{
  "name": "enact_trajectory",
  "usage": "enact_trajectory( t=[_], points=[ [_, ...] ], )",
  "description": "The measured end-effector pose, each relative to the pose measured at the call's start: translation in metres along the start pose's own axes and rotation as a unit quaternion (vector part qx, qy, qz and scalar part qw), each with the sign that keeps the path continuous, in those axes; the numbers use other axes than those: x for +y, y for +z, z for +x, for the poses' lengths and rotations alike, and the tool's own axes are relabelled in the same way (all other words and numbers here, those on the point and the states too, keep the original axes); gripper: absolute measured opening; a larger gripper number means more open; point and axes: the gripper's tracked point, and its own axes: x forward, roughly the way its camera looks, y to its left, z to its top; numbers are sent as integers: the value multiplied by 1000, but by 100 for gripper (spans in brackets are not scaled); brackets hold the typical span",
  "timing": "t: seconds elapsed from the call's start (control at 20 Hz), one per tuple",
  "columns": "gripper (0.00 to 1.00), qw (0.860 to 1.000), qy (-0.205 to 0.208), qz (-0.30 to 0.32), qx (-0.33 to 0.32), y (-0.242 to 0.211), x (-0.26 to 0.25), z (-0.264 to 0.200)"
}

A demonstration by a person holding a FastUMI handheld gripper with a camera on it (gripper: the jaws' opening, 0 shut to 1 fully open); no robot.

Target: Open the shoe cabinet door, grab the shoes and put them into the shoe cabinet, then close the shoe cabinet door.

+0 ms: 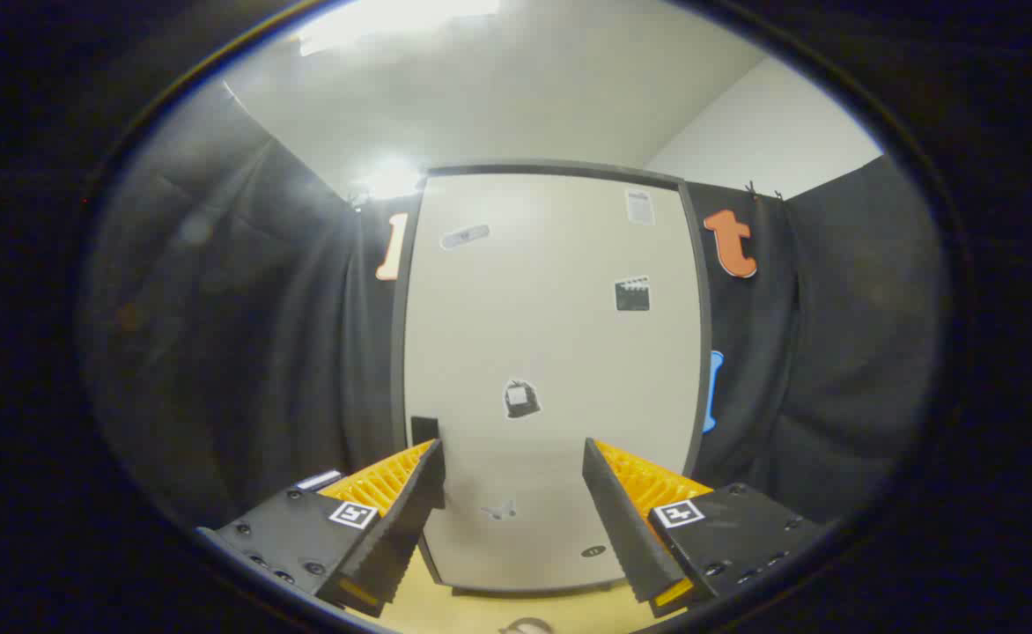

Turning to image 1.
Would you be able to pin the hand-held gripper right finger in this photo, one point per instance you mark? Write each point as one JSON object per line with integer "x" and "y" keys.
{"x": 622, "y": 528}

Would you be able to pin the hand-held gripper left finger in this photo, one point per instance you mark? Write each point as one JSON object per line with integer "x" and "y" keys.
{"x": 410, "y": 519}

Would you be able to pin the white shoe cabinet door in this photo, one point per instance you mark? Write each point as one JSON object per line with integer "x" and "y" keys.
{"x": 551, "y": 352}

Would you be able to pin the grey shoe cabinet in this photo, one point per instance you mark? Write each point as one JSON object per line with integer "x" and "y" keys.
{"x": 560, "y": 166}

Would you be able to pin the grey portrait cover book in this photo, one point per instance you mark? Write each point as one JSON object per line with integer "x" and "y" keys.
{"x": 318, "y": 480}

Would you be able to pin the black backdrop cloth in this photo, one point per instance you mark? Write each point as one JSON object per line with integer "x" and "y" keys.
{"x": 243, "y": 352}

